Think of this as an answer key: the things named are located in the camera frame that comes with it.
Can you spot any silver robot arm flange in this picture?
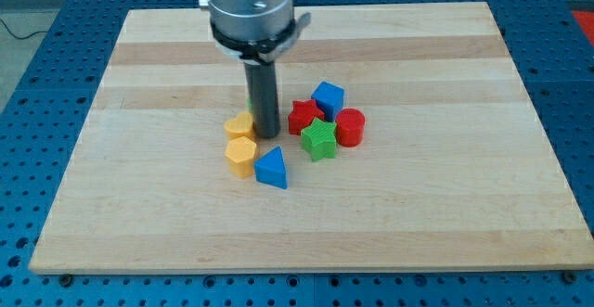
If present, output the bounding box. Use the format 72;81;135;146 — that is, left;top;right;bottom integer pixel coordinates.
207;0;311;65

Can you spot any yellow heart block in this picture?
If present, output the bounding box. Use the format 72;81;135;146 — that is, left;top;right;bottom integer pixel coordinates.
224;110;256;141

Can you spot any yellow hexagon block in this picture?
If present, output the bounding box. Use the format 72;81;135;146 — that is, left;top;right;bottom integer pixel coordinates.
225;136;259;178

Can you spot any green star block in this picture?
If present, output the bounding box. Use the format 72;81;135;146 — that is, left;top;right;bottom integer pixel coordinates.
301;118;337;161

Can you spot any red star block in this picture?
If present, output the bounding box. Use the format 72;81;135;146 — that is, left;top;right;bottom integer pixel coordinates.
288;99;325;135

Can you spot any blue triangle block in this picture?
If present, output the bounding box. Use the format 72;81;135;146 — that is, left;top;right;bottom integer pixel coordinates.
254;147;288;189

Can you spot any blue cube block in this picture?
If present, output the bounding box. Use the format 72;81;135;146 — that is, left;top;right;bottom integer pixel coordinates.
311;82;345;122

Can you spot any red cylinder block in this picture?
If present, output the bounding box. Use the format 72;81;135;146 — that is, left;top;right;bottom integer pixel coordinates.
335;108;366;147

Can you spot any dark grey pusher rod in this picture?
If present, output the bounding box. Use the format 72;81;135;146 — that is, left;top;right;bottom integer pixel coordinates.
244;62;280;138

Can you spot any wooden board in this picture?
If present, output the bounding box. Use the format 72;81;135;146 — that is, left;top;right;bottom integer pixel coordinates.
30;2;593;275

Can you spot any black cable on floor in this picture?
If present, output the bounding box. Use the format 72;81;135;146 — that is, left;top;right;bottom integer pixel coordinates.
0;17;50;41

